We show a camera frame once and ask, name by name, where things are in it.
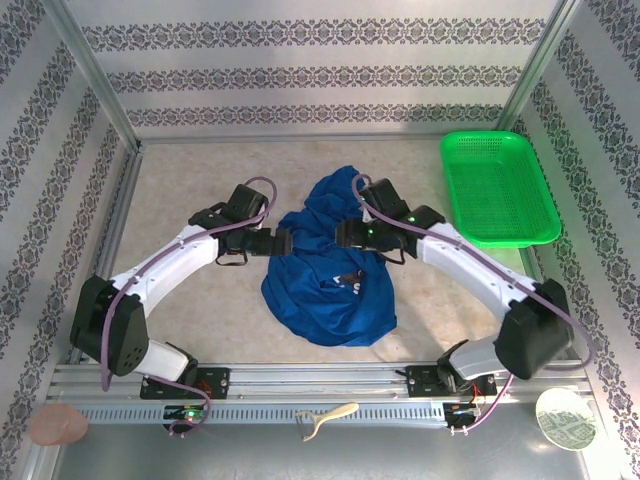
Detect cream plastic peeler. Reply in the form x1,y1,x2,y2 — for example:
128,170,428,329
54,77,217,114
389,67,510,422
295,402,360,442

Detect round green patterned plate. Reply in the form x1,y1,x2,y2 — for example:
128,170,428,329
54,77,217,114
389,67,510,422
534,388,599,452

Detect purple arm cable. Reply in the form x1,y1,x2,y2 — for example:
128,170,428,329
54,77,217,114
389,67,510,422
351,173,597,436
101,175,279,436

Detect aluminium mounting rail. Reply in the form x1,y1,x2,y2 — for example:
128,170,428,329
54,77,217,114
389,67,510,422
47,362,586,401

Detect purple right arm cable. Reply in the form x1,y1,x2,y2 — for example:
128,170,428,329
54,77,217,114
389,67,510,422
351,173,597,436

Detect green plastic mesh basket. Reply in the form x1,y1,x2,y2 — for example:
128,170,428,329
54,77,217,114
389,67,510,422
438,130,562,249

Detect blue t-shirt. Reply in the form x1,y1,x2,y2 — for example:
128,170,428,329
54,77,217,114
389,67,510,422
260,166,399,349

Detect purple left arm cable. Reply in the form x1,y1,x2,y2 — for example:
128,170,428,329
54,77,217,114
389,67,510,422
101,175,279,436

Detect aluminium frame post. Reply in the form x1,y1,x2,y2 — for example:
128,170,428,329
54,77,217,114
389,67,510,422
489,0,585,150
42,0,144,151

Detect small circuit board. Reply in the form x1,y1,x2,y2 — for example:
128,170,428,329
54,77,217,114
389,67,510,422
443,403,484,426
163,405,207,426

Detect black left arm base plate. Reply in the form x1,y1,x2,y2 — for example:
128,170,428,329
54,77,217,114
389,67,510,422
139,367,231,401

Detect pink translucent cup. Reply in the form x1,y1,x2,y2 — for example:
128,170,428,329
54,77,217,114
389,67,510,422
29,403,90,446

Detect grey slotted cable duct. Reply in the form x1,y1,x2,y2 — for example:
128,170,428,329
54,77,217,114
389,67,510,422
79,402,446,426

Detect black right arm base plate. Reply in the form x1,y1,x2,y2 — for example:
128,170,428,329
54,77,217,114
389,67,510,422
399,364,499,399

